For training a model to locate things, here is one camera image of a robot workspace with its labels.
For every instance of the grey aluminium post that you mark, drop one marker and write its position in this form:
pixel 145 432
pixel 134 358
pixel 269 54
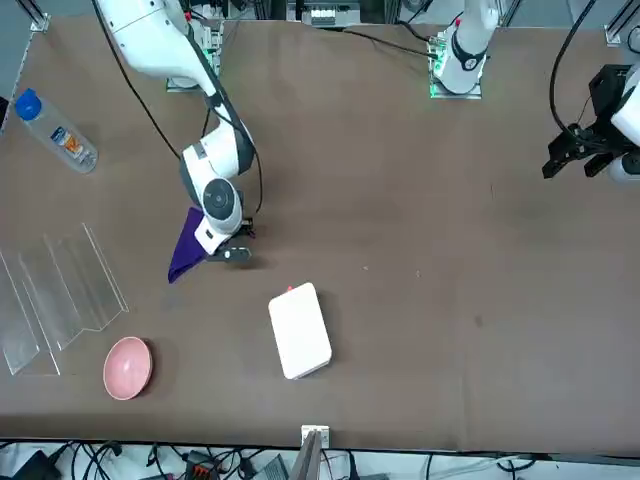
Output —
pixel 307 460

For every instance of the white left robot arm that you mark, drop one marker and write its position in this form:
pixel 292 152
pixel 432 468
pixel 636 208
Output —
pixel 465 55

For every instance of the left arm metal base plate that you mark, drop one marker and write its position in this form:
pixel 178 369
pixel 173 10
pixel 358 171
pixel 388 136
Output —
pixel 475 94

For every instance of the clear acrylic stepped rack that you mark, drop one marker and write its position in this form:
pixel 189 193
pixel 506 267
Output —
pixel 65 300

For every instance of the white power strip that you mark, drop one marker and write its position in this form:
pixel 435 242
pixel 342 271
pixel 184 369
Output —
pixel 322 16

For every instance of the black power adapter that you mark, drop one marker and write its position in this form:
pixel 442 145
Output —
pixel 35 465

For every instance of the purple towel with loop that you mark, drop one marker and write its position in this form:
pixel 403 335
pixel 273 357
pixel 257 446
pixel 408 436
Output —
pixel 187 250

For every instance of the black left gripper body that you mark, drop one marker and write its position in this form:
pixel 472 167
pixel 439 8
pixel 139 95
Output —
pixel 607 95

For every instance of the grey power adapter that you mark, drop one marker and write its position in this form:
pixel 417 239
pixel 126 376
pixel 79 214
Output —
pixel 274 470

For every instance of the black device with orange buttons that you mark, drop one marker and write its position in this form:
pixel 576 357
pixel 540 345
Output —
pixel 200 467

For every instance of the clear plastic bottle blue cap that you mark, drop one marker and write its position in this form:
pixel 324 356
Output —
pixel 60 135

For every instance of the pink bowl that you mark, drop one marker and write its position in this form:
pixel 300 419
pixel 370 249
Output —
pixel 127 370

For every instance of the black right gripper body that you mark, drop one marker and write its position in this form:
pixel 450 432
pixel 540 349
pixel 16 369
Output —
pixel 230 254

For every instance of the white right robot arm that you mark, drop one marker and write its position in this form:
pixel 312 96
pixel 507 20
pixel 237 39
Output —
pixel 160 45

